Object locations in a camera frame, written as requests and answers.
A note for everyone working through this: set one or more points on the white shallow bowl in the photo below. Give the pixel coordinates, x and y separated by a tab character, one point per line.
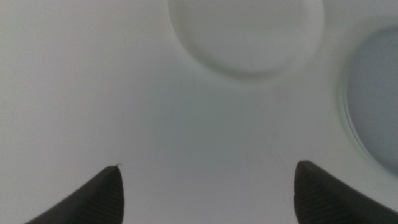
245	34

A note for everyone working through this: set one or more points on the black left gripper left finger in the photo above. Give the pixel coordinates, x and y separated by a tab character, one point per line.
96	202

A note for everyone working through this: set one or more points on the grey shallow bowl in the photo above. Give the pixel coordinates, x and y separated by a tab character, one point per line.
379	99

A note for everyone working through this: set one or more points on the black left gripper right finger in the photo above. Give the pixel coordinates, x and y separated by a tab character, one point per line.
326	199

